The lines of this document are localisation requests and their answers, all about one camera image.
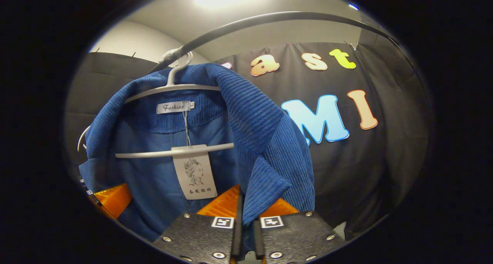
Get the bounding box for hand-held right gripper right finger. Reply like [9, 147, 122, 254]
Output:
[252, 198, 346, 264]

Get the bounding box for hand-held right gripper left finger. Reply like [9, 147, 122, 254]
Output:
[153, 184, 244, 264]

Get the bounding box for blue corduroy jacket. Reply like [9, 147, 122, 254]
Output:
[78, 63, 316, 243]

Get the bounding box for white plastic hanger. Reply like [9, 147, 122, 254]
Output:
[77, 48, 235, 159]

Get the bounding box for black metal clothes rack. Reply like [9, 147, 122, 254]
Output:
[148, 11, 424, 87]

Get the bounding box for white box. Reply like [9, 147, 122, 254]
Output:
[332, 221, 347, 241]

